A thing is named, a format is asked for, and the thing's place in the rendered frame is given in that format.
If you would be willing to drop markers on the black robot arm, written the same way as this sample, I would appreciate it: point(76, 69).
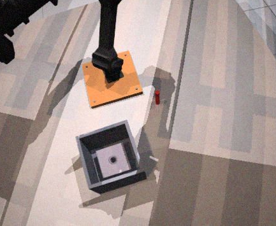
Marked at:
point(105, 57)

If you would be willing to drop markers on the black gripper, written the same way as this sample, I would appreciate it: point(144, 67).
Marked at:
point(11, 18)

